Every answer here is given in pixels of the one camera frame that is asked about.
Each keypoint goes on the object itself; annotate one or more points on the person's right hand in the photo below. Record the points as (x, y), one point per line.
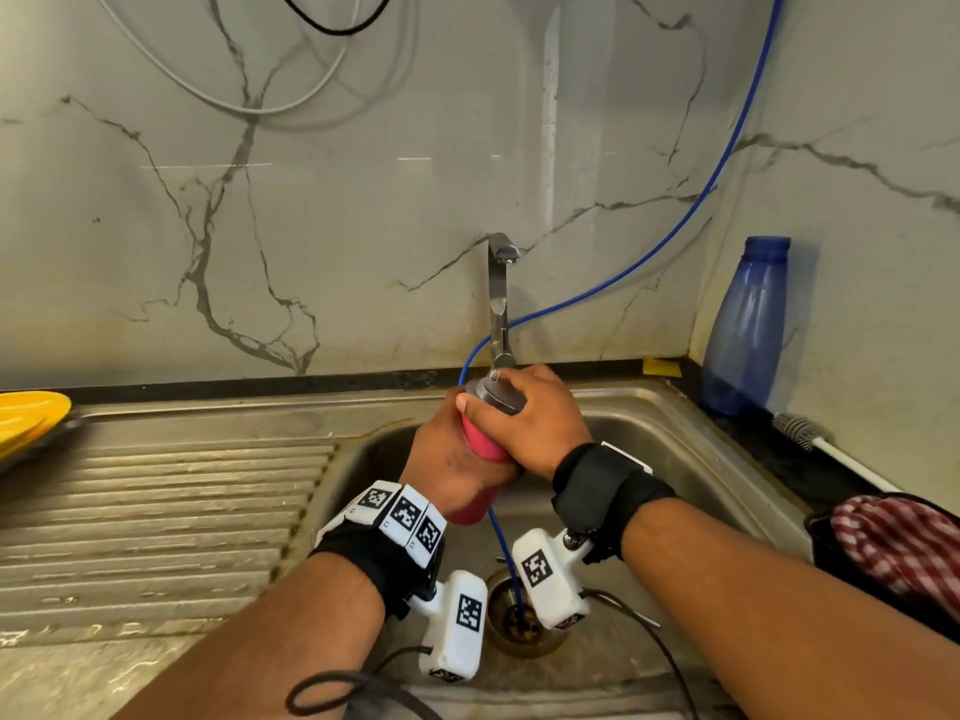
(540, 427)

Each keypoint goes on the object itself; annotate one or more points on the person's left hand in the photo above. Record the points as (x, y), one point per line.
(439, 464)

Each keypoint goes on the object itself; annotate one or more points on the person's right thumb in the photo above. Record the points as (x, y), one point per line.
(484, 416)

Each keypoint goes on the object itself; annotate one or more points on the person's left fingers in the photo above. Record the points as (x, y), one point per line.
(452, 408)

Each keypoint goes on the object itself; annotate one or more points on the pink bottle with grey lid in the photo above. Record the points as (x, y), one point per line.
(480, 446)

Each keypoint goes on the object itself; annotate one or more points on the person's right forearm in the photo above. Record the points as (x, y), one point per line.
(780, 622)

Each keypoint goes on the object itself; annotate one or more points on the person's left forearm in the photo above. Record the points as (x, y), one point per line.
(270, 652)

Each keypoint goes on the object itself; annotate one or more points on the steel tap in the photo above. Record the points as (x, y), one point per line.
(498, 292)

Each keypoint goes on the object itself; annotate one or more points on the yellow sponge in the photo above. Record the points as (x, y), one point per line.
(662, 366)

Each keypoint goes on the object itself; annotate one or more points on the sink drain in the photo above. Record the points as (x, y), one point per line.
(504, 629)

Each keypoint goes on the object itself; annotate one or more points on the blue plastic bottle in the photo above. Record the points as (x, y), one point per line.
(746, 337)

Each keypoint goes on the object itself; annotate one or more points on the steel sink with drainboard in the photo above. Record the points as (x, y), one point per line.
(187, 502)

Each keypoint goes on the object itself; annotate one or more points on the white bottle brush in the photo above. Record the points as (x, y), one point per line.
(806, 434)

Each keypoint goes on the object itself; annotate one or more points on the black container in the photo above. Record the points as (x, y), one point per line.
(825, 547)

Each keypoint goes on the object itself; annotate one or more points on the yellow plate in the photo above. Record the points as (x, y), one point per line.
(26, 416)

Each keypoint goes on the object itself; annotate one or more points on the red checked cloth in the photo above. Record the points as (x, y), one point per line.
(900, 539)

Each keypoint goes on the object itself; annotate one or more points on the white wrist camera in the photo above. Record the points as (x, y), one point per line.
(457, 629)
(547, 577)

